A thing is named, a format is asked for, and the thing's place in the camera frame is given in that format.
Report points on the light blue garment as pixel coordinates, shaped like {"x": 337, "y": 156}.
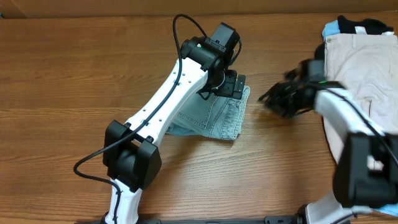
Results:
{"x": 331, "y": 29}

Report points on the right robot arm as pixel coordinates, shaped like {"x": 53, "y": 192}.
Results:
{"x": 365, "y": 177}

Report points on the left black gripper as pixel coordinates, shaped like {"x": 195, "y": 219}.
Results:
{"x": 227, "y": 89}

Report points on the black garment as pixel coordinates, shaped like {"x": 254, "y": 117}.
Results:
{"x": 345, "y": 26}

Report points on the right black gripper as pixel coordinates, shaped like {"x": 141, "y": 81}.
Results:
{"x": 273, "y": 101}

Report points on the light blue denim shorts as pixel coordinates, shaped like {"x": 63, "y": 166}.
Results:
{"x": 217, "y": 117}

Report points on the beige pink shorts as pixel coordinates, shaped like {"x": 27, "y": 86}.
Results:
{"x": 367, "y": 77}

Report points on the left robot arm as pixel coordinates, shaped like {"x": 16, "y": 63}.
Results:
{"x": 131, "y": 150}

